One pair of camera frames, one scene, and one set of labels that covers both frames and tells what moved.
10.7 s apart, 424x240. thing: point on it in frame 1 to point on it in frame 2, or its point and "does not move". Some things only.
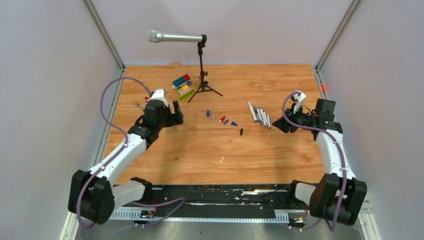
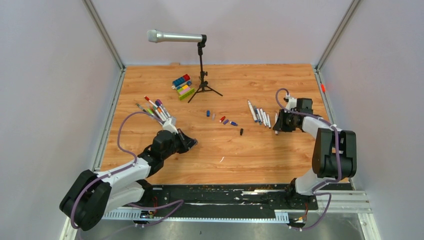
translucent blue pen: x=257 y=116 does not move
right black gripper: x=282 y=124 does not move
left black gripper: x=176 y=118 to x=186 y=142
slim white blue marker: x=265 y=118 does not move
